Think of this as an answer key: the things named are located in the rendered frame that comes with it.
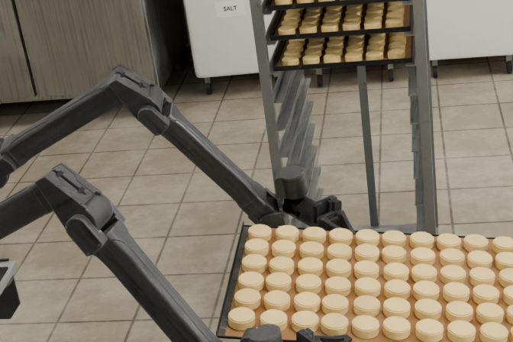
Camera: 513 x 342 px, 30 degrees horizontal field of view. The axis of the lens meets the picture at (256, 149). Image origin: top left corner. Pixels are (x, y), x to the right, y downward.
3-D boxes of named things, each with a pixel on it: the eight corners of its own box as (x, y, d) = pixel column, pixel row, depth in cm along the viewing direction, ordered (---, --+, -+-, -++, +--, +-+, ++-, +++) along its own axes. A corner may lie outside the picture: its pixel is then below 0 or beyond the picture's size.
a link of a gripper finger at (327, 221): (364, 248, 210) (335, 233, 217) (365, 220, 207) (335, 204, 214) (341, 259, 206) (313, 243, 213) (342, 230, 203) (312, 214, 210)
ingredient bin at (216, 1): (195, 101, 546) (173, -31, 514) (209, 62, 604) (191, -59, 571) (289, 94, 539) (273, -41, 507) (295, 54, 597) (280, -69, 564)
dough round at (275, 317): (263, 315, 180) (263, 307, 179) (289, 319, 179) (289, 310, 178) (257, 331, 176) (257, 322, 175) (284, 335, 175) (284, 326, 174)
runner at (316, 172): (301, 259, 304) (301, 250, 303) (292, 259, 305) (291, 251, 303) (321, 167, 361) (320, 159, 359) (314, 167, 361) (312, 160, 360)
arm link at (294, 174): (261, 206, 225) (261, 229, 218) (250, 166, 219) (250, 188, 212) (311, 198, 224) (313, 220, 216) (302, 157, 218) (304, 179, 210)
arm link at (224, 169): (135, 93, 209) (130, 118, 200) (154, 78, 207) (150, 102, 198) (266, 211, 227) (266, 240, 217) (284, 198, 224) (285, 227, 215)
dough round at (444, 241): (431, 243, 203) (432, 235, 202) (452, 239, 205) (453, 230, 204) (443, 255, 199) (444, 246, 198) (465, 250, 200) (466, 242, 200)
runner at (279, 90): (282, 102, 281) (281, 93, 280) (272, 103, 282) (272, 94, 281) (306, 30, 338) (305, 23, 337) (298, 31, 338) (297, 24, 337)
